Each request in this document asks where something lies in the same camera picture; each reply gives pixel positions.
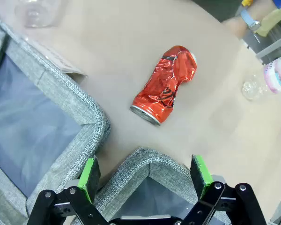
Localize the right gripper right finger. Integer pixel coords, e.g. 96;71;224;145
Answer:
181;154;267;225

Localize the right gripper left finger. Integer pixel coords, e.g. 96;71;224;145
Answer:
25;156;108;225

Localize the crushed red drink can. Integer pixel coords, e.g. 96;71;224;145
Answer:
130;45;198;127

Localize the person bare forearm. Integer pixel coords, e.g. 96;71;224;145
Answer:
244;0;279;22

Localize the grey fabric basket with label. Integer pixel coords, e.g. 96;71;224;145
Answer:
0;10;112;225

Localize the person bare hand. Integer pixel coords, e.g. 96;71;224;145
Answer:
222;16;248;38

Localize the white paper label card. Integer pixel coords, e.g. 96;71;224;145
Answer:
23;37;88;79

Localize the clear bottle with pink label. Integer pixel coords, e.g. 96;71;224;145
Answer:
241;55;281;100

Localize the light blue wristwatch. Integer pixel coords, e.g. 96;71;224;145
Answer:
240;8;262;31

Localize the clear plastic bottle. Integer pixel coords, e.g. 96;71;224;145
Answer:
14;0;61;29

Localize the grey metal frame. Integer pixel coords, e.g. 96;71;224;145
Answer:
255;35;281;65

